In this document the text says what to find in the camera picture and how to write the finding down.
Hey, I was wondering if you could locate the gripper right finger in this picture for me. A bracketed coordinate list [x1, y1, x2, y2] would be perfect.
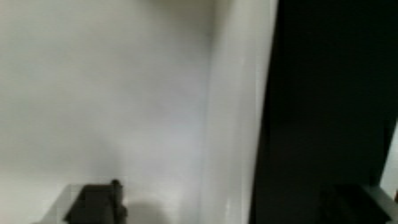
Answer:
[318, 184, 398, 224]

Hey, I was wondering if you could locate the white square tabletop part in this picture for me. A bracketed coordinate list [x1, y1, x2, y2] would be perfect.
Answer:
[0, 0, 279, 224]

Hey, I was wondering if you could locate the white right fence wall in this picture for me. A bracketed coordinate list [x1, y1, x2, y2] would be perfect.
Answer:
[379, 146, 398, 201]

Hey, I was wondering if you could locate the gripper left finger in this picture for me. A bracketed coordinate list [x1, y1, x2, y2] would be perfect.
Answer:
[64, 180, 128, 224]

